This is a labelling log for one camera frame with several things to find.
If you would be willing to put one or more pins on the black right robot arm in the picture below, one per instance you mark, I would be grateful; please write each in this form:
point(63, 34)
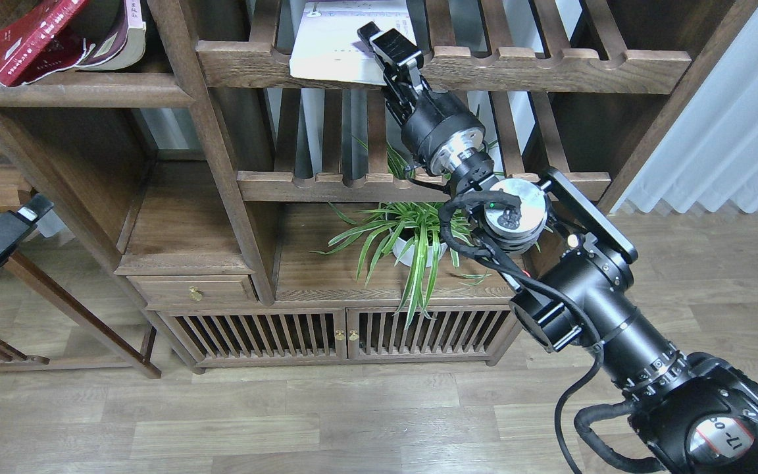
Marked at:
point(570, 270)

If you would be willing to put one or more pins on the brass drawer knob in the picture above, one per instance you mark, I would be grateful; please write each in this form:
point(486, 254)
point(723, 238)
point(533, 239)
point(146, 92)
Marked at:
point(195, 294)

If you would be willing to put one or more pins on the wooden side rack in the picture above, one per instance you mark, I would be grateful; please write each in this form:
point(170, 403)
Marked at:
point(58, 309)

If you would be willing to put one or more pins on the maroon book white characters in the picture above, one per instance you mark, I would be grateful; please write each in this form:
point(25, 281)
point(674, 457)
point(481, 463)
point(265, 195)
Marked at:
point(115, 30)

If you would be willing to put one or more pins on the white paperback book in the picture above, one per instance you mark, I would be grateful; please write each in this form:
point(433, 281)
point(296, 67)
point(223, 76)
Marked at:
point(328, 46)

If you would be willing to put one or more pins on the green spider plant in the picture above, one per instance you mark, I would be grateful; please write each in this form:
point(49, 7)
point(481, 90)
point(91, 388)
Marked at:
point(377, 231)

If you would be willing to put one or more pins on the white curtain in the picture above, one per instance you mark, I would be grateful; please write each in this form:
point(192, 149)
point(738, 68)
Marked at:
point(710, 156)

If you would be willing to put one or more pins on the red paperback book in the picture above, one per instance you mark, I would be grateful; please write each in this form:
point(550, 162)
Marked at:
point(41, 42)

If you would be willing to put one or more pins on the white plant pot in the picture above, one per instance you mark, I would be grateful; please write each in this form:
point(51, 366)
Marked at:
point(407, 252)

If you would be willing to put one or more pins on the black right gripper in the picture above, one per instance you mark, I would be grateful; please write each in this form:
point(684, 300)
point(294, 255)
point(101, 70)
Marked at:
point(437, 126)

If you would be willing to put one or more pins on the dark wooden bookshelf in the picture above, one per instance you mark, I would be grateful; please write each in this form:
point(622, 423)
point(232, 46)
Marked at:
point(210, 166)

